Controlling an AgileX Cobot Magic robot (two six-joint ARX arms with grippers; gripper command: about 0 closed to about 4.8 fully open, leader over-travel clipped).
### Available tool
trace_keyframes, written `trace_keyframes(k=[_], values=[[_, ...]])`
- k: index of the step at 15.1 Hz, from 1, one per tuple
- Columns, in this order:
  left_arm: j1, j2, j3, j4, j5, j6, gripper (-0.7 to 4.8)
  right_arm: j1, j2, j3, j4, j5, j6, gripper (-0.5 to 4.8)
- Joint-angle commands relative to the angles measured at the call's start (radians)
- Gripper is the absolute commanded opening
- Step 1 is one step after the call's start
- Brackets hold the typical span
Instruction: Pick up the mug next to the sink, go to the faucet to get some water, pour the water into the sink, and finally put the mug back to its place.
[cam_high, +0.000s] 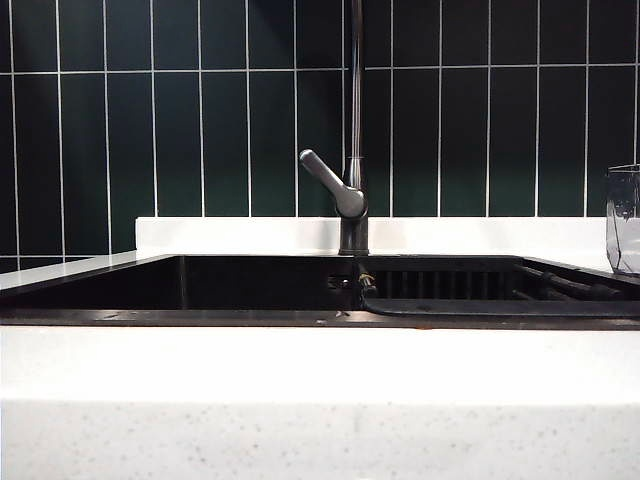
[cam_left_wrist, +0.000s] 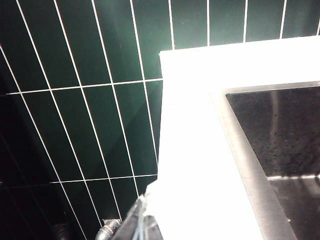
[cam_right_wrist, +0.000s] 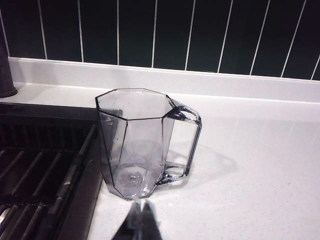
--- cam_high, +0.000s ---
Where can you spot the clear glass mug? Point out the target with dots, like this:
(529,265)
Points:
(625,240)

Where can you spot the metal sink overflow fitting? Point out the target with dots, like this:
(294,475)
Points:
(339,281)

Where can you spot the grey metal faucet lever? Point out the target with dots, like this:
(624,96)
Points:
(330,177)

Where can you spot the black kitchen sink basin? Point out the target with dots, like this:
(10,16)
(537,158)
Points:
(225,290)

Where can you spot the grey metal kitchen faucet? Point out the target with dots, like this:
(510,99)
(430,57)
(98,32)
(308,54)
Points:
(356,100)

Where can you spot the black sink drain rack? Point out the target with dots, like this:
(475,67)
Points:
(475,306)

